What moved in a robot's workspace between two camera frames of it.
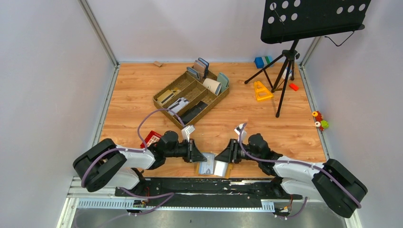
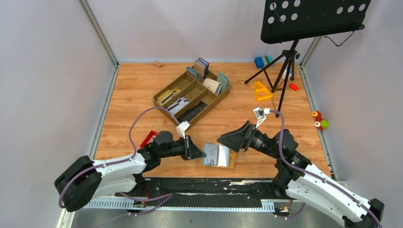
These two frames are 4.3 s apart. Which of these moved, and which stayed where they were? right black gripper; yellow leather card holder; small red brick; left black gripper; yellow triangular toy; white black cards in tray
Moved: right black gripper; yellow leather card holder
Stayed: left black gripper; small red brick; yellow triangular toy; white black cards in tray
